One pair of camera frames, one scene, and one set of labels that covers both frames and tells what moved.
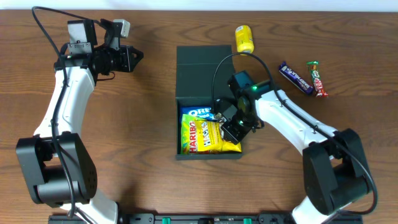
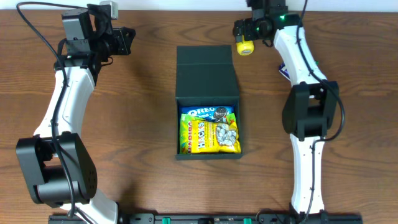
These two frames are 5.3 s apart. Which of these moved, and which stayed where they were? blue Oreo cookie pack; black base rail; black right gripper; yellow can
Moved: black right gripper
Stayed: black base rail; yellow can; blue Oreo cookie pack
